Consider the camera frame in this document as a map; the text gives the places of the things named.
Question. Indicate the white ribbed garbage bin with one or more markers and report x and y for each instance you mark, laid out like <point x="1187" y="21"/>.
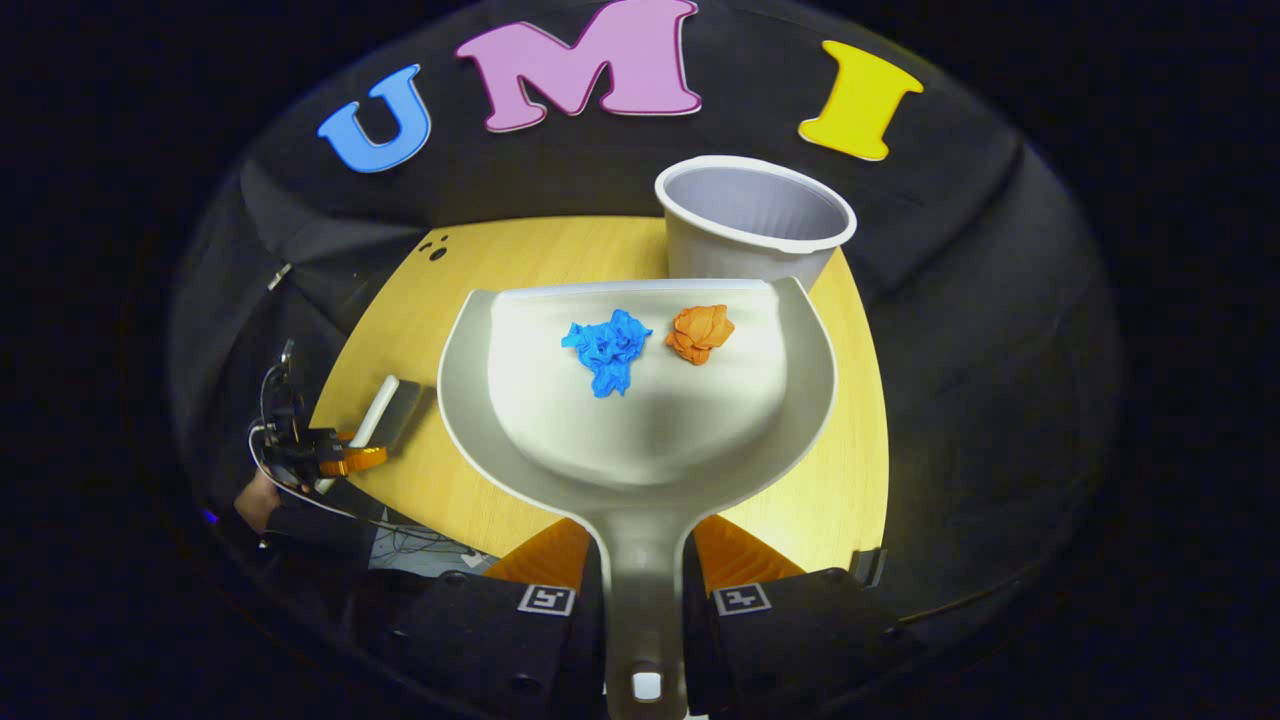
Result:
<point x="740" y="255"/>

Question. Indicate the wooden desktop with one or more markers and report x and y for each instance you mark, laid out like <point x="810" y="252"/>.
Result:
<point x="860" y="480"/>

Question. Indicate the small white broom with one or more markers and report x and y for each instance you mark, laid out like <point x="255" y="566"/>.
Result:
<point x="375" y="415"/>

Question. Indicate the white dustpan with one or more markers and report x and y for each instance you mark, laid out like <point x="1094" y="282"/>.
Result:
<point x="640" y="430"/>

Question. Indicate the orange paper trash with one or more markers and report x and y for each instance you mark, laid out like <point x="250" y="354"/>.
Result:
<point x="700" y="334"/>

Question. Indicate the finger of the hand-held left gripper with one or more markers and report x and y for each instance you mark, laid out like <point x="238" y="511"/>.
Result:
<point x="360" y="461"/>

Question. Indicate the blue paper trash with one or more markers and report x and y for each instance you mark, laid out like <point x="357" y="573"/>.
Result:
<point x="610" y="350"/>

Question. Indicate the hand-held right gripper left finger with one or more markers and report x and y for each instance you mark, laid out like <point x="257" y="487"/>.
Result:
<point x="500" y="640"/>

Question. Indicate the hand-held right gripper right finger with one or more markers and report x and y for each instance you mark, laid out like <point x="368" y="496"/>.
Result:
<point x="800" y="635"/>

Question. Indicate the black backdrop cloth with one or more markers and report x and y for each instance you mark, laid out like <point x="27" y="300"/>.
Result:
<point x="1000" y="350"/>

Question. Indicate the silver metal clip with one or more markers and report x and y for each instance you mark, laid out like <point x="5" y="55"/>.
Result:
<point x="279" y="276"/>

